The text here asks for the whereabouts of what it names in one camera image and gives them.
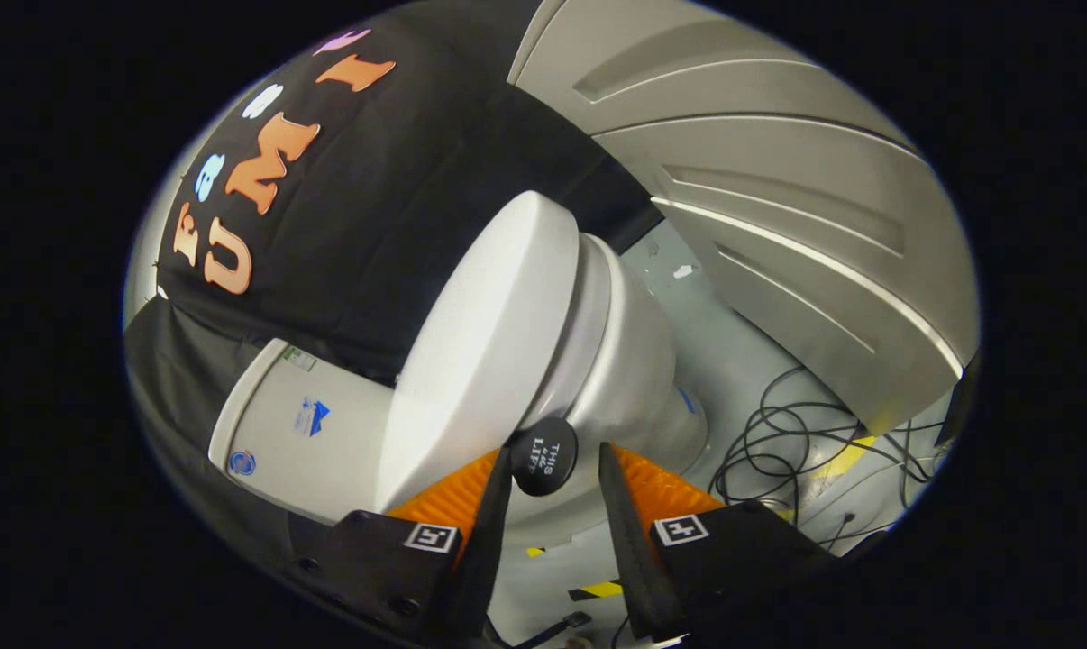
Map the white toilet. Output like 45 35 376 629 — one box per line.
208 233 711 533

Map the black backdrop cloth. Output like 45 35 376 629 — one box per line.
124 5 666 560

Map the white toilet lid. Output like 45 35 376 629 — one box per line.
377 189 580 515

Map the black cable with plug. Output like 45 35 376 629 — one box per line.
507 611 591 649

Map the black round lid lift handle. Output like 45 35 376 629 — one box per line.
507 416 580 497

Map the plain yellow floor tape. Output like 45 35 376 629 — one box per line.
812 435 878 480

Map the white cabinet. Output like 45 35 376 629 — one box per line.
507 0 982 438

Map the black floor cable bundle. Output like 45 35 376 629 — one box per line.
706 365 950 551

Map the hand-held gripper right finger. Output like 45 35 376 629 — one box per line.
598 442 887 643

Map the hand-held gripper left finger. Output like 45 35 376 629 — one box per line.
287 446 516 645

